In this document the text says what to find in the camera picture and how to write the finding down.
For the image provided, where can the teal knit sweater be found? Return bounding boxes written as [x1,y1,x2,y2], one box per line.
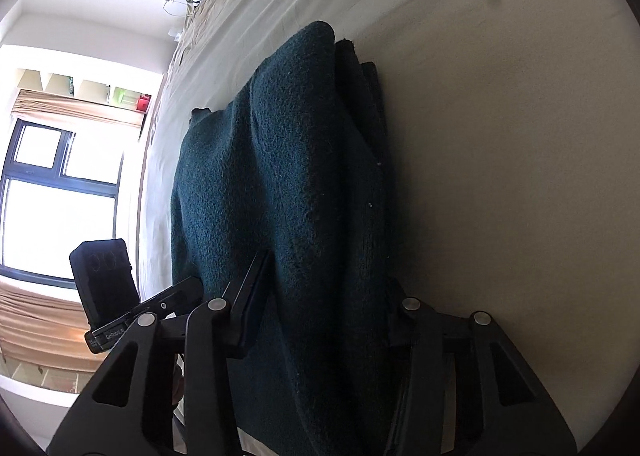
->
[170,20,402,456]

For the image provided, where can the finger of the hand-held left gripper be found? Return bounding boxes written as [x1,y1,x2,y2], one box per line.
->
[130,275,204,322]

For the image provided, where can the white bed sheet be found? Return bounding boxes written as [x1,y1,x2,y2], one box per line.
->
[135,0,640,456]

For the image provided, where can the white shelf unit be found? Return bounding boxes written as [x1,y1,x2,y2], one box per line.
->
[0,355,102,408]

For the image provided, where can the dark framed window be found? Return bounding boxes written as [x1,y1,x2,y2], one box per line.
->
[0,118,125,288]

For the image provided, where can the white wall shelf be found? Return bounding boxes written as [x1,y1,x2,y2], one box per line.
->
[17,68,153,112]

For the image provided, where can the green box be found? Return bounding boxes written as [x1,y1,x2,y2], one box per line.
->
[112,88,139,110]

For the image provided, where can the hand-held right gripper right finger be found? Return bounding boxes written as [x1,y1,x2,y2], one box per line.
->
[384,284,577,456]

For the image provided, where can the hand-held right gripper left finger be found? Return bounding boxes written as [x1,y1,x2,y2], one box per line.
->
[46,250,274,456]

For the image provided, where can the beige curtain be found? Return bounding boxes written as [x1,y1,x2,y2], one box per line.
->
[0,276,109,373]
[11,89,146,127]

